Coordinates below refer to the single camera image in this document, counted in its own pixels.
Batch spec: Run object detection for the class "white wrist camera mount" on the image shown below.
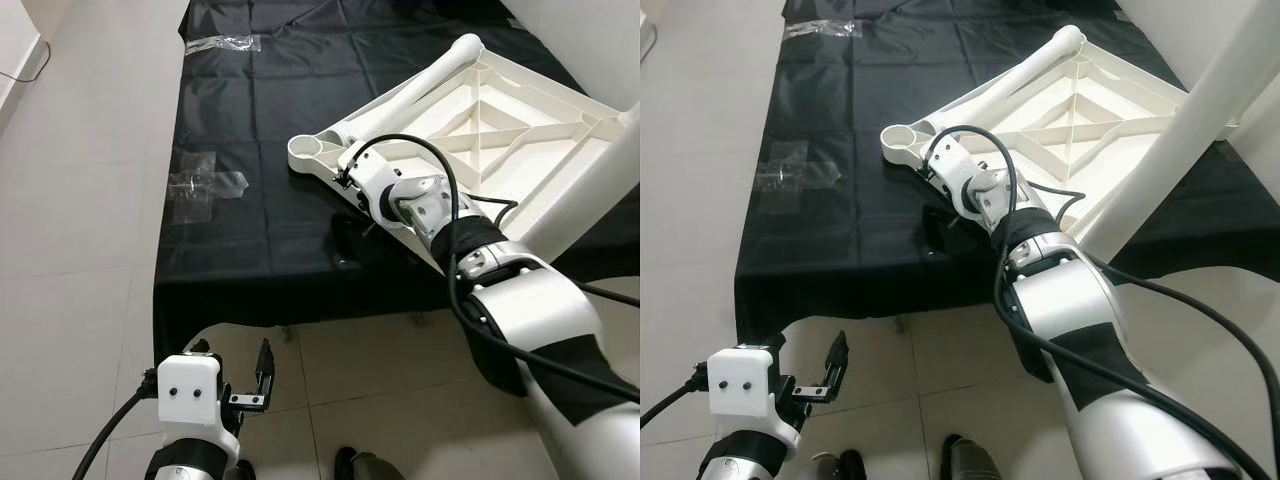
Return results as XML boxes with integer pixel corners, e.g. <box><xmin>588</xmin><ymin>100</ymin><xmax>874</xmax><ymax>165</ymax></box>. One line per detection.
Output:
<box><xmin>707</xmin><ymin>344</ymin><xmax>802</xmax><ymax>434</ymax></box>
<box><xmin>925</xmin><ymin>140</ymin><xmax>987</xmax><ymax>207</ymax></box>
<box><xmin>345</xmin><ymin>150</ymin><xmax>402</xmax><ymax>217</ymax></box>
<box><xmin>157</xmin><ymin>352</ymin><xmax>224</xmax><ymax>442</ymax></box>

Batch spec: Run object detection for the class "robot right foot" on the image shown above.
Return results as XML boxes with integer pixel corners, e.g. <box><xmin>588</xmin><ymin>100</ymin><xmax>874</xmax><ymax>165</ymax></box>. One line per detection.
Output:
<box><xmin>939</xmin><ymin>432</ymin><xmax>1007</xmax><ymax>480</ymax></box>
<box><xmin>334</xmin><ymin>446</ymin><xmax>402</xmax><ymax>480</ymax></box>

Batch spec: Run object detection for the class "black tablecloth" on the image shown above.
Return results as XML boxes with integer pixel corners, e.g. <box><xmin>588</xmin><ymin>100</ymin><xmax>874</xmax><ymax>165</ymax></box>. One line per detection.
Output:
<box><xmin>152</xmin><ymin>0</ymin><xmax>641</xmax><ymax>352</ymax></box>
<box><xmin>734</xmin><ymin>0</ymin><xmax>1280</xmax><ymax>352</ymax></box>

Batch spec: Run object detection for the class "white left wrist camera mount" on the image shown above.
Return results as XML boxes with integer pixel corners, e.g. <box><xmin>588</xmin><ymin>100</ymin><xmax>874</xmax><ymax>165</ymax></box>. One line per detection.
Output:
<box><xmin>707</xmin><ymin>344</ymin><xmax>802</xmax><ymax>434</ymax></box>
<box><xmin>157</xmin><ymin>352</ymin><xmax>224</xmax><ymax>442</ymax></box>

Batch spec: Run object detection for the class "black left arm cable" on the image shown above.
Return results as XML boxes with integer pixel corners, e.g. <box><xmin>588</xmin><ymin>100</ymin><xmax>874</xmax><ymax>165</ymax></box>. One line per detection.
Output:
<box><xmin>69</xmin><ymin>369</ymin><xmax>162</xmax><ymax>480</ymax></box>
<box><xmin>640</xmin><ymin>369</ymin><xmax>717</xmax><ymax>432</ymax></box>

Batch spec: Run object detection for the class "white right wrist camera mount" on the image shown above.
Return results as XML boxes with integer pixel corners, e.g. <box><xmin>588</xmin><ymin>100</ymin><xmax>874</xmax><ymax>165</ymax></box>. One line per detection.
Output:
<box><xmin>925</xmin><ymin>140</ymin><xmax>987</xmax><ymax>207</ymax></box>
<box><xmin>345</xmin><ymin>150</ymin><xmax>402</xmax><ymax>217</ymax></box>

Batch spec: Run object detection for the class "clear tape strip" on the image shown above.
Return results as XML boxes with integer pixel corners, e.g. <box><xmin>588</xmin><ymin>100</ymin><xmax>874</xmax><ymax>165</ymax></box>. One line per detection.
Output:
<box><xmin>784</xmin><ymin>19</ymin><xmax>864</xmax><ymax>40</ymax></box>
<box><xmin>189</xmin><ymin>34</ymin><xmax>260</xmax><ymax>54</ymax></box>

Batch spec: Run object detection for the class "clear tape cross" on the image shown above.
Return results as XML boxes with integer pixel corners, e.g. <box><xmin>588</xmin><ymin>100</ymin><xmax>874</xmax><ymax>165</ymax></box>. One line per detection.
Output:
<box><xmin>167</xmin><ymin>151</ymin><xmax>250</xmax><ymax>224</ymax></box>
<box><xmin>756</xmin><ymin>139</ymin><xmax>842</xmax><ymax>214</ymax></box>

